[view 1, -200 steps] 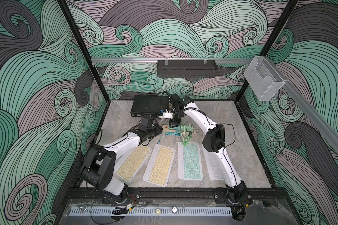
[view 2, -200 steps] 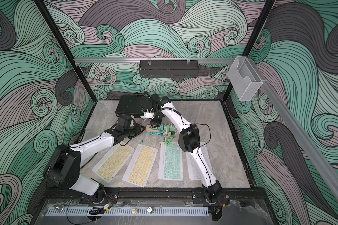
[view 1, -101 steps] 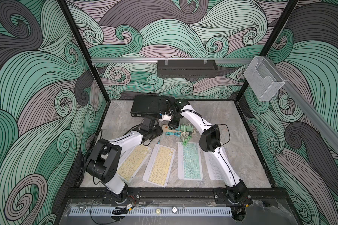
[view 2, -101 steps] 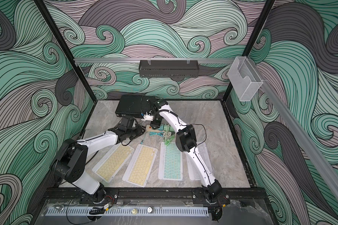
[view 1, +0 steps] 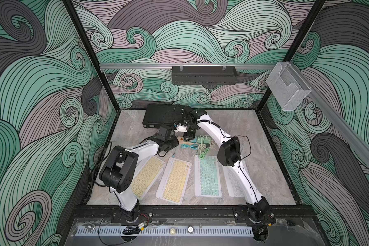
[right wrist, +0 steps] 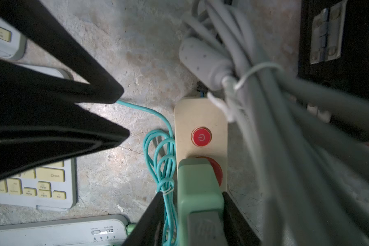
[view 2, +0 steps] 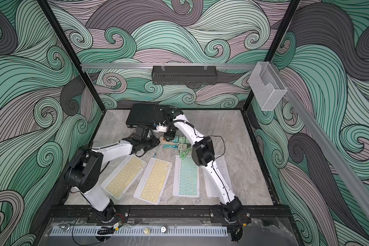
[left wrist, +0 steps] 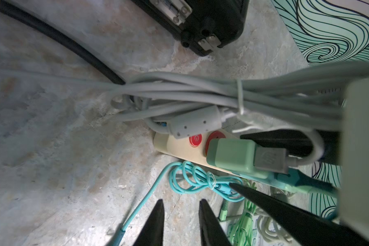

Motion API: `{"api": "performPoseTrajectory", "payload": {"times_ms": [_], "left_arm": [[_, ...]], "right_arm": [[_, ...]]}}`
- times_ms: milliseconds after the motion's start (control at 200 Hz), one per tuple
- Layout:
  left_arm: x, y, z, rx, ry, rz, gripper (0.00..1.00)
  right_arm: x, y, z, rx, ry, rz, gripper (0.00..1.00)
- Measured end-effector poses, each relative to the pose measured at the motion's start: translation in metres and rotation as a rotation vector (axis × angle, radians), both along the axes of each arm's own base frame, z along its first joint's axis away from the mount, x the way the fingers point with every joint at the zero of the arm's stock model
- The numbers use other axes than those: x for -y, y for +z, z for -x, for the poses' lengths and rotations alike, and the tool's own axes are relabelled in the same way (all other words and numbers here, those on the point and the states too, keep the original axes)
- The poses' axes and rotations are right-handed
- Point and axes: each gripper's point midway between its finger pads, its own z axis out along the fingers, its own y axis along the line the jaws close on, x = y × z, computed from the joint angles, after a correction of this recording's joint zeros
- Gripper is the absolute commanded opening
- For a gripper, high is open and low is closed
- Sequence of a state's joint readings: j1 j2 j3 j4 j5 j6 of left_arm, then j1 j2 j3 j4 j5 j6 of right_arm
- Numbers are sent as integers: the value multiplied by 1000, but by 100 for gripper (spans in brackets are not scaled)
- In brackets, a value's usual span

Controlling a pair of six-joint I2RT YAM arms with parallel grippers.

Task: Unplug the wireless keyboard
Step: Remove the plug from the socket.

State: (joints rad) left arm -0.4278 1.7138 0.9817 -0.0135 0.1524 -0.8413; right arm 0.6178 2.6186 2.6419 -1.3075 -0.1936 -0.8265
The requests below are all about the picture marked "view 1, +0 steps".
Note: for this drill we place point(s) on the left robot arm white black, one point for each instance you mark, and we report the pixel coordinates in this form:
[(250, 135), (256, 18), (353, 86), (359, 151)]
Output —
[(118, 170)]

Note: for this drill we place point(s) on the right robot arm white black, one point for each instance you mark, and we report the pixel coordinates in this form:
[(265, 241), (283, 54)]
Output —
[(229, 155)]

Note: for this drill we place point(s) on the black wall shelf tray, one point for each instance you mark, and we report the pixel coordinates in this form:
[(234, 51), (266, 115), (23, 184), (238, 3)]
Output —
[(207, 76)]

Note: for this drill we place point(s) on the white slotted cable duct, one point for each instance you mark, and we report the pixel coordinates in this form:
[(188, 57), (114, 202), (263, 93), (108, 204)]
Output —
[(235, 231)]

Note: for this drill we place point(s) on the black computer box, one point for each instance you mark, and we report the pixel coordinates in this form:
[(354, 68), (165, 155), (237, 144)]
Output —
[(161, 114)]

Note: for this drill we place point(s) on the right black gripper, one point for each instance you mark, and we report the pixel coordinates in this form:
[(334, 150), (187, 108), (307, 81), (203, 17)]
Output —
[(188, 137)]

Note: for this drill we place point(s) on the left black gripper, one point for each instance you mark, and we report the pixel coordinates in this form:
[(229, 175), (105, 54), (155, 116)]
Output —
[(175, 143)]

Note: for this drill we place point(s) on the green wireless keyboard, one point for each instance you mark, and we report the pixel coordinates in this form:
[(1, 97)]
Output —
[(207, 177)]

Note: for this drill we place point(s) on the white wireless keyboard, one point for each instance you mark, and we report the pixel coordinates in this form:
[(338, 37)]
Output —
[(233, 185)]

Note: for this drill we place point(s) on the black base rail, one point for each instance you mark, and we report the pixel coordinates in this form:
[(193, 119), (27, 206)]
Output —
[(236, 213)]

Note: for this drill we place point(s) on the clear acrylic wall holder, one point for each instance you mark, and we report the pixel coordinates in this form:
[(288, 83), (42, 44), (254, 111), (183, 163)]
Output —
[(288, 85)]

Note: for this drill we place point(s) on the aluminium wall rail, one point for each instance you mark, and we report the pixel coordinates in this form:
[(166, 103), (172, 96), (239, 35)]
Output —
[(106, 66)]

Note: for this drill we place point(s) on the yellow wireless keyboard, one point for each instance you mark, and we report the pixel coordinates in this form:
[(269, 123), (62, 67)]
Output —
[(174, 181), (146, 174)]

